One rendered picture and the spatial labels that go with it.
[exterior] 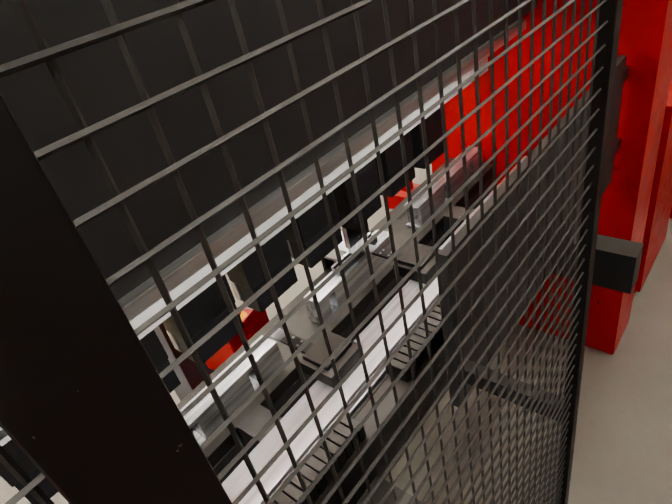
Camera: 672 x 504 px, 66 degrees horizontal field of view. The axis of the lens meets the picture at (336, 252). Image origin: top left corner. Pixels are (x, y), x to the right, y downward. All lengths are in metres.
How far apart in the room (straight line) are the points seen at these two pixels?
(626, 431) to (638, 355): 0.42
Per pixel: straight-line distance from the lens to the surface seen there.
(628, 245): 1.82
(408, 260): 1.49
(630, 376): 2.62
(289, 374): 1.48
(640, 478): 2.33
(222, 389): 1.38
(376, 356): 1.30
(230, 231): 0.92
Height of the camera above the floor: 1.92
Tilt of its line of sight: 34 degrees down
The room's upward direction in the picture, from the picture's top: 13 degrees counter-clockwise
